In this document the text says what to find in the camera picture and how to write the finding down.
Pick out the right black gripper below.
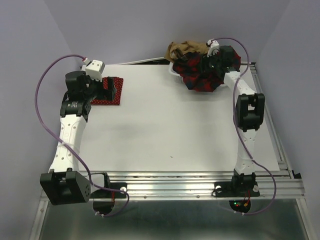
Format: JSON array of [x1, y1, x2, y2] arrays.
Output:
[[193, 48, 221, 73]]

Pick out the red polka dot skirt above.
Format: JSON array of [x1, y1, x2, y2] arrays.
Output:
[[91, 76, 124, 106]]

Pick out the red black plaid skirt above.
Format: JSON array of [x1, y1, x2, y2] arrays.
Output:
[[172, 45, 241, 93]]

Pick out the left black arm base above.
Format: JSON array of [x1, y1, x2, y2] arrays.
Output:
[[90, 182, 128, 218]]

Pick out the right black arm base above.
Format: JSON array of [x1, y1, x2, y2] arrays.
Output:
[[211, 181, 260, 214]]

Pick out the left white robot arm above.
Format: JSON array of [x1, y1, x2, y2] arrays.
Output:
[[40, 70, 117, 206]]

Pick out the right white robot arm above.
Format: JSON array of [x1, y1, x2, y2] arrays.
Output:
[[201, 40, 265, 198]]

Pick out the tan brown skirt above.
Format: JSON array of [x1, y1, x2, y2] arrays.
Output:
[[164, 40, 209, 63]]

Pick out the white plastic basket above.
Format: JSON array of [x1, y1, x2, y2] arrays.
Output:
[[168, 63, 227, 93]]

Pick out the white board strip behind table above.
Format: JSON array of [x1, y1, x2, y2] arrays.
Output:
[[115, 57, 164, 65]]

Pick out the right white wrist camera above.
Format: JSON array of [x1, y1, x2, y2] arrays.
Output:
[[206, 39, 220, 57]]

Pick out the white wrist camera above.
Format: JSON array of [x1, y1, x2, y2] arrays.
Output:
[[83, 58, 105, 82], [206, 39, 220, 57]]

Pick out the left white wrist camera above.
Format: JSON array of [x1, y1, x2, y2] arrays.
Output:
[[83, 58, 105, 82]]

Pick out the aluminium frame rails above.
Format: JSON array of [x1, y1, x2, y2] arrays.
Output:
[[31, 64, 317, 240]]

